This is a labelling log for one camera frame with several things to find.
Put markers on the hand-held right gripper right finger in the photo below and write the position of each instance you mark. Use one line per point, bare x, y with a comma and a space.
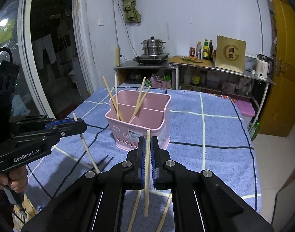
154, 164

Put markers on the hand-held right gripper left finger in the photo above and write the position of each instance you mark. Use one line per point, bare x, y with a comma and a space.
141, 164

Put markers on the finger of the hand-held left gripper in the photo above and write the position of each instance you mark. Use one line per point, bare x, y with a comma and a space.
75, 128
58, 123

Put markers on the black chopstick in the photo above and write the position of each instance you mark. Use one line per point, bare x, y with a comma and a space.
101, 162
109, 162

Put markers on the pink plastic basket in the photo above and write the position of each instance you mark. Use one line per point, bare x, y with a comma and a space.
123, 128

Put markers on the person's left hand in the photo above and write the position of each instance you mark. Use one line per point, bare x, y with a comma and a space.
18, 181

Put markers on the blue checked tablecloth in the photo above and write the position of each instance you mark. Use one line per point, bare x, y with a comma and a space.
210, 137

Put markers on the white hanging garment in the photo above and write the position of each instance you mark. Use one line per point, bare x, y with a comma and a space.
47, 48

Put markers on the small pink basket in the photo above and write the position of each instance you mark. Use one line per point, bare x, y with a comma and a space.
159, 83

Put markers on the steel stove table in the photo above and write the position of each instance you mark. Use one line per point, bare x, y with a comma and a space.
128, 64

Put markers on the beige power strip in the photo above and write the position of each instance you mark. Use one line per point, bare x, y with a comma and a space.
117, 56

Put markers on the black induction cooker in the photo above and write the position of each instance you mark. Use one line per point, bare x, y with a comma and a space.
150, 59

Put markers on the green plastic bottle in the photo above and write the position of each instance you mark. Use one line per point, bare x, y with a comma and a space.
255, 131

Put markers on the wooden cutting board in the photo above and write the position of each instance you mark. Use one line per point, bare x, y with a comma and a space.
176, 60

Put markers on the pink storage box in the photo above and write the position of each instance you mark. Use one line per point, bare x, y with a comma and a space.
245, 107

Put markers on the stainless steel steamer pot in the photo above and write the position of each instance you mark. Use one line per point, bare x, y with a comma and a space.
152, 47

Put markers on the carrot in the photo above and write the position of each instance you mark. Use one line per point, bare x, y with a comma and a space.
192, 58

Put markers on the red sauce jar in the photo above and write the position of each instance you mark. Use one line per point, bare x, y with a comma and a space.
192, 53

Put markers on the clear plastic bottle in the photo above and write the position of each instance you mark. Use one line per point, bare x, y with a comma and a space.
198, 52

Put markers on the yellow label bottle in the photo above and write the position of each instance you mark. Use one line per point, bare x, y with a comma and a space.
205, 52

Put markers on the dark glass bottle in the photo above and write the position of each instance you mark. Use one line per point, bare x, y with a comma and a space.
211, 52

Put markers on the knotted green curtain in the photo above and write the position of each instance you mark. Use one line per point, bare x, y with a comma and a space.
130, 9

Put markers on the tan square box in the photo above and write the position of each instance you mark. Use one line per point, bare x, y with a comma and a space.
230, 53

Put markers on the steel shelf counter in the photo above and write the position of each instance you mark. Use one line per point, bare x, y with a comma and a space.
268, 81

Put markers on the white electric kettle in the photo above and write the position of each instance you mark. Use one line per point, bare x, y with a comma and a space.
262, 69

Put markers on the yellow wooden door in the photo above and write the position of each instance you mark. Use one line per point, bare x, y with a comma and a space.
285, 65

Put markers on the white sliding door frame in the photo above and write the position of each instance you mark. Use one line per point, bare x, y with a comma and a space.
81, 53

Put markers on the white wall switch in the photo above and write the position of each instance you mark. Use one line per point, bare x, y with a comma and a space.
101, 21

